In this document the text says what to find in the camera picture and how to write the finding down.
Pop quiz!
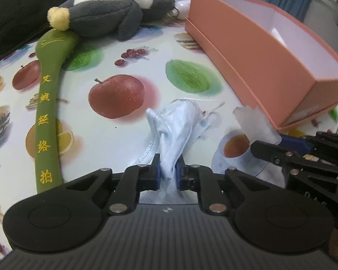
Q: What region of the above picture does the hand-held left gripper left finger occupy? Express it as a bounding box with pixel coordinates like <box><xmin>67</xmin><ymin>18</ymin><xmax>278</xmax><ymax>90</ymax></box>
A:
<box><xmin>65</xmin><ymin>153</ymin><xmax>162</xmax><ymax>216</ymax></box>

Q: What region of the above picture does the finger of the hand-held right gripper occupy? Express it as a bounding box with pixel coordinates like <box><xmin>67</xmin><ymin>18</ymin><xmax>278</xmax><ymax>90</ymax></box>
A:
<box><xmin>250</xmin><ymin>140</ymin><xmax>302</xmax><ymax>173</ymax></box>
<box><xmin>280</xmin><ymin>134</ymin><xmax>314</xmax><ymax>155</ymax></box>

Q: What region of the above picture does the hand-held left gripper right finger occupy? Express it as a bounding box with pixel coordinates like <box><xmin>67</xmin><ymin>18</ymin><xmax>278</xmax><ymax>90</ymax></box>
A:
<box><xmin>176</xmin><ymin>155</ymin><xmax>271</xmax><ymax>214</ymax></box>

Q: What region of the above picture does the translucent white plastic wrapper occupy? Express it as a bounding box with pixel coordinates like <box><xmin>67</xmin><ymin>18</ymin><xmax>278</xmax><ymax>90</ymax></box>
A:
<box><xmin>232</xmin><ymin>105</ymin><xmax>284</xmax><ymax>147</ymax></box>

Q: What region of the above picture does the light blue face mask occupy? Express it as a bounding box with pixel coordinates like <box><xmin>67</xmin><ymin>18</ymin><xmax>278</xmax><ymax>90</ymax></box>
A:
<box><xmin>130</xmin><ymin>99</ymin><xmax>226</xmax><ymax>206</ymax></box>

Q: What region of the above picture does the orange cardboard box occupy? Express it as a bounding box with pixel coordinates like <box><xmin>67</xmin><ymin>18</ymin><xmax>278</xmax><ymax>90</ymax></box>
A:
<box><xmin>187</xmin><ymin>0</ymin><xmax>338</xmax><ymax>128</ymax></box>

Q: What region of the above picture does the fruit printed tablecloth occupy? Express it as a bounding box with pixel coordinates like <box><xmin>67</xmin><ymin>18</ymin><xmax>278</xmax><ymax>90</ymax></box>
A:
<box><xmin>0</xmin><ymin>17</ymin><xmax>338</xmax><ymax>259</ymax></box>

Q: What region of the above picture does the green fabric massage stick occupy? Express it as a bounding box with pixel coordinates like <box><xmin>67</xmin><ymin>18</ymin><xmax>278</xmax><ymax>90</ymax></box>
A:
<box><xmin>35</xmin><ymin>29</ymin><xmax>80</xmax><ymax>195</ymax></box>

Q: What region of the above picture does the orange box lid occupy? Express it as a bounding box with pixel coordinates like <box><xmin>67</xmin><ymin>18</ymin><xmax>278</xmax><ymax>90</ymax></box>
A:
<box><xmin>184</xmin><ymin>18</ymin><xmax>338</xmax><ymax>132</ymax></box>

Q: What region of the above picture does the small white bottle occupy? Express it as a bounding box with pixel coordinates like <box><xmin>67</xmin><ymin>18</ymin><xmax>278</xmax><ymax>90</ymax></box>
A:
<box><xmin>169</xmin><ymin>0</ymin><xmax>192</xmax><ymax>20</ymax></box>

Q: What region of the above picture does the grey penguin plush toy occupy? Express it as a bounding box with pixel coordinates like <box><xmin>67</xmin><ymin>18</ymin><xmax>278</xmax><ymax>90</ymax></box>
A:
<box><xmin>47</xmin><ymin>0</ymin><xmax>176</xmax><ymax>41</ymax></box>

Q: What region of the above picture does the black jacket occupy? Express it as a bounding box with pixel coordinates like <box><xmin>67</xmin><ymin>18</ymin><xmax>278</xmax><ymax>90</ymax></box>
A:
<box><xmin>0</xmin><ymin>0</ymin><xmax>130</xmax><ymax>68</ymax></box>

